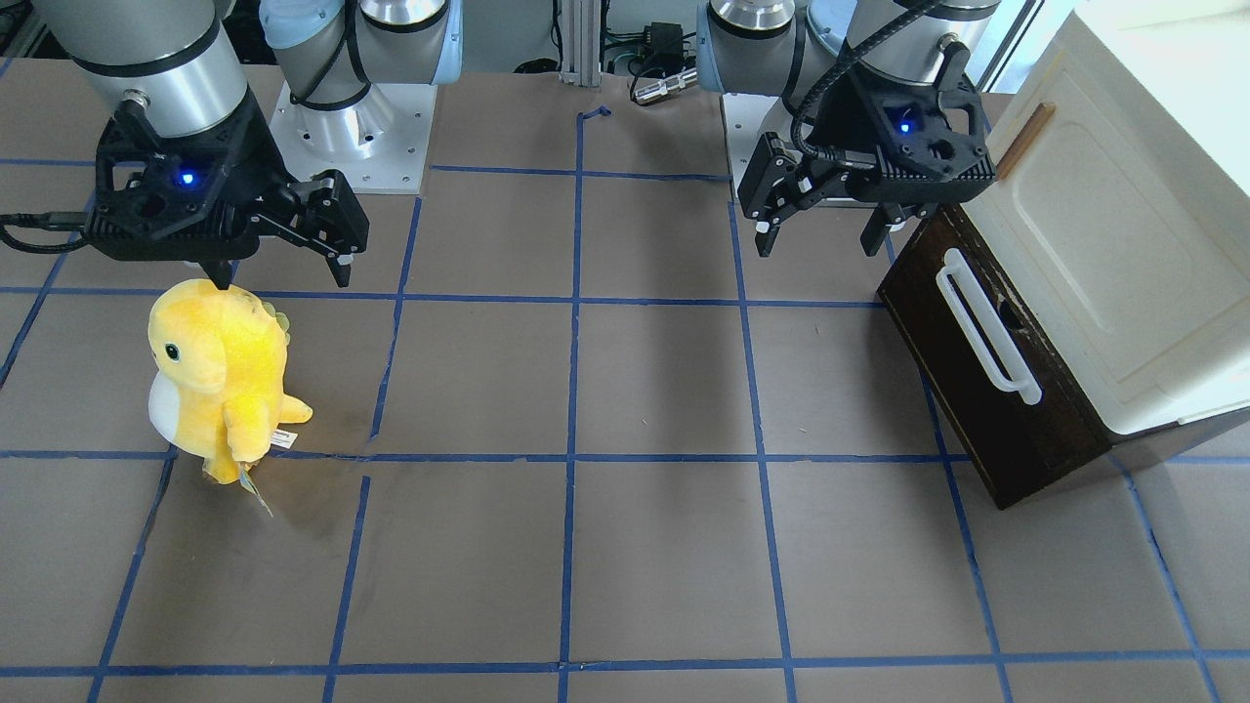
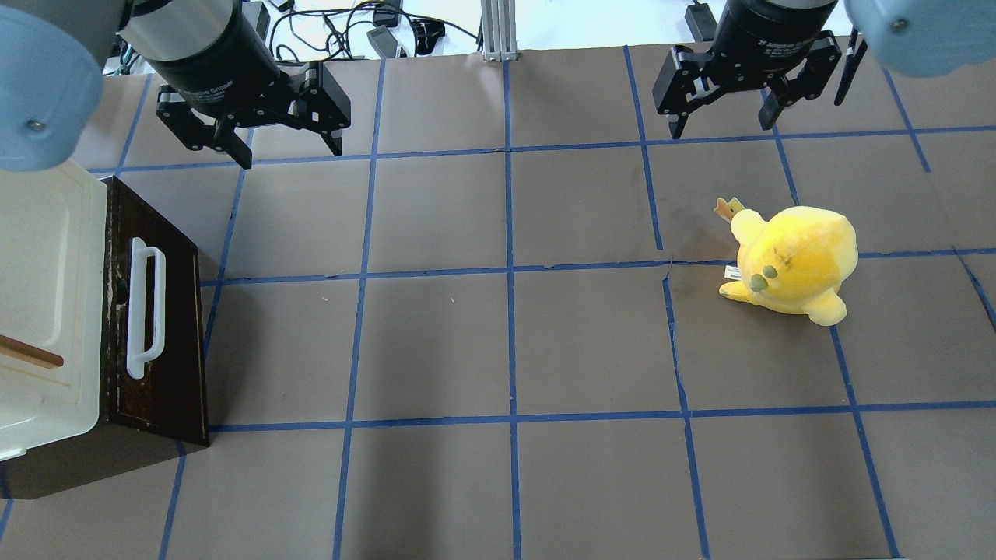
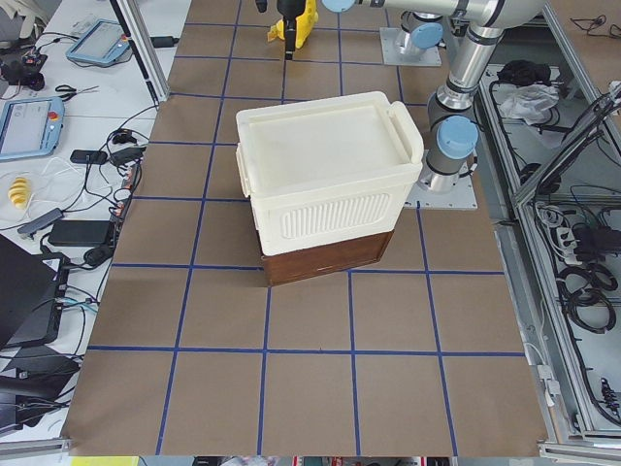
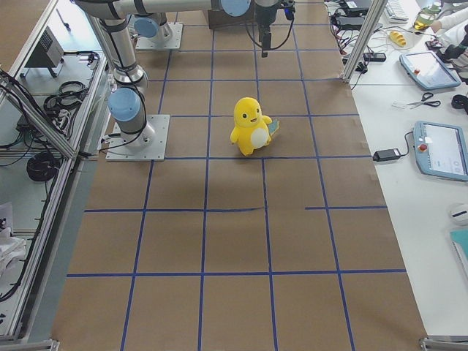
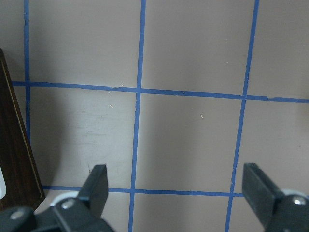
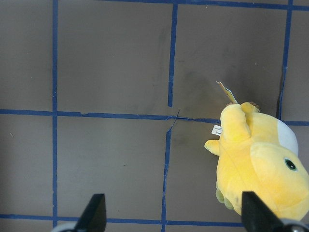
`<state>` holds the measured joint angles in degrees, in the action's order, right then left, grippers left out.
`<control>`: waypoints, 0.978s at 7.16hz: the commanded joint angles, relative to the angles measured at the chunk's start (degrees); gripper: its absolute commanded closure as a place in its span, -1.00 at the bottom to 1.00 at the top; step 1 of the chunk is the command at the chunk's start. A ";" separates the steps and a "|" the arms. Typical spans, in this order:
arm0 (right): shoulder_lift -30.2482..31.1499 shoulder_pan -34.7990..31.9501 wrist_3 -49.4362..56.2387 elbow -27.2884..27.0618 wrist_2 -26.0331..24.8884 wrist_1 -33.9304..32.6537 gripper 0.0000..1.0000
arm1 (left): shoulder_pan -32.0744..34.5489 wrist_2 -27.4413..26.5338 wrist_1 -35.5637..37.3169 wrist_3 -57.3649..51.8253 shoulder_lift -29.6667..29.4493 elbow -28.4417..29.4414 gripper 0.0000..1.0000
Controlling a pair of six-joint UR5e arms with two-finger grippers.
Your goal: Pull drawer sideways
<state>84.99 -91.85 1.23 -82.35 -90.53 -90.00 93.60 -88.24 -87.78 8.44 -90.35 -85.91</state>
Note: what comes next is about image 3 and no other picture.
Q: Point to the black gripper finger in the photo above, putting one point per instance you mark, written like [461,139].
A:
[289,32]

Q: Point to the dark brown wooden drawer cabinet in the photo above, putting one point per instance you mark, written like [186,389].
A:
[297,265]

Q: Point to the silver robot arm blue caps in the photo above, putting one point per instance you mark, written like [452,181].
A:
[456,136]

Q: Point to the yellow plush toy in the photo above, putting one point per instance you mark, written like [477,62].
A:
[305,24]

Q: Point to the white plastic storage box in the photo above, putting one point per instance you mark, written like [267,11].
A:
[327,170]

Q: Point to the blue teach pendant upper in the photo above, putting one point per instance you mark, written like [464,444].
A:
[102,45]

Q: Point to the blue teach pendant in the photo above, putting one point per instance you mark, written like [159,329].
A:
[102,45]
[31,127]

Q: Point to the black scissors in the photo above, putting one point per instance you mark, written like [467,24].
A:
[66,92]

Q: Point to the black cloth bundle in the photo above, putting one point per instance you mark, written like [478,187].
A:
[524,73]

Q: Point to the crumpled white cloth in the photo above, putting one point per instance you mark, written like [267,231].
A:
[531,103]

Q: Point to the blue teach pendant lower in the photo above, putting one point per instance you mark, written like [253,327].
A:
[31,127]

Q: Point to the black computer mouse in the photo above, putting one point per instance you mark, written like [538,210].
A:
[97,256]

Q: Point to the black power adapter brick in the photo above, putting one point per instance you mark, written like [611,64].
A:
[79,233]

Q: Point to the yellow spiral toy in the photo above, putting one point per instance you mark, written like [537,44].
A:
[19,192]

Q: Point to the grey usb hub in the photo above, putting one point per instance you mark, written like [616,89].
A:
[41,222]

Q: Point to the white power strip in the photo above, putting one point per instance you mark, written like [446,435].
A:
[566,245]

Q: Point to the black laptop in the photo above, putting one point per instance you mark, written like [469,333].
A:
[31,285]

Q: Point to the aluminium frame post left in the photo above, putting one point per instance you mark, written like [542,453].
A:
[133,25]

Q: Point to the black camera device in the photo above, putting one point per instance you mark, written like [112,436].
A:
[26,71]

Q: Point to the aluminium frame rail right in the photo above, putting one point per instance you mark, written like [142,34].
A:
[565,172]

